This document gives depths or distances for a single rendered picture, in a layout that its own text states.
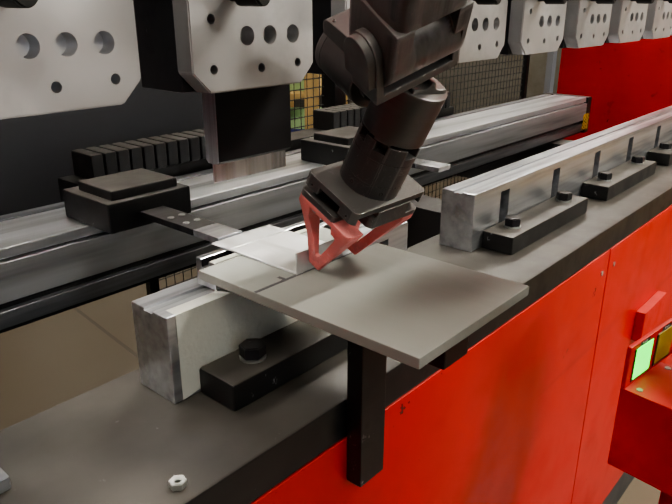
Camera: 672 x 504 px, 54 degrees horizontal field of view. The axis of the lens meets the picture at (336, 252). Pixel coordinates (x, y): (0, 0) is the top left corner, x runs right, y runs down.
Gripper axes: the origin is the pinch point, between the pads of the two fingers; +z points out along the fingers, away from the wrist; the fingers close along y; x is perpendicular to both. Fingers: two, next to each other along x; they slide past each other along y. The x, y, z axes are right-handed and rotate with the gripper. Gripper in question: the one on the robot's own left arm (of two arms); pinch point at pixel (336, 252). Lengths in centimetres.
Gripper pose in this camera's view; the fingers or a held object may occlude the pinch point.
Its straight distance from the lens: 66.4
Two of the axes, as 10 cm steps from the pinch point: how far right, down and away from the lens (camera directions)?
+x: 6.6, 6.4, -3.9
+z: -3.4, 7.2, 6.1
